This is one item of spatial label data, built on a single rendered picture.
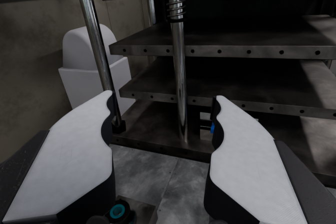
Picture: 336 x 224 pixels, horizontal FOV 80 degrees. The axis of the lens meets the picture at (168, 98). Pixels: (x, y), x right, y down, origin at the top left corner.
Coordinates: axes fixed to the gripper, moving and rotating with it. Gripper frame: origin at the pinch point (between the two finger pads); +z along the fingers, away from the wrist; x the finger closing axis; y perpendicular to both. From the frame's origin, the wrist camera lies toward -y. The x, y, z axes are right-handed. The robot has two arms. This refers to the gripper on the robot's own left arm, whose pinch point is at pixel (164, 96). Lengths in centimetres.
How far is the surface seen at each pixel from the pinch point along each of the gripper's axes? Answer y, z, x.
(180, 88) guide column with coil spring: 34, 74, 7
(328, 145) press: 56, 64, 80
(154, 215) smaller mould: 61, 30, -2
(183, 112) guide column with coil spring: 47, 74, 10
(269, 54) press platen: 14, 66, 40
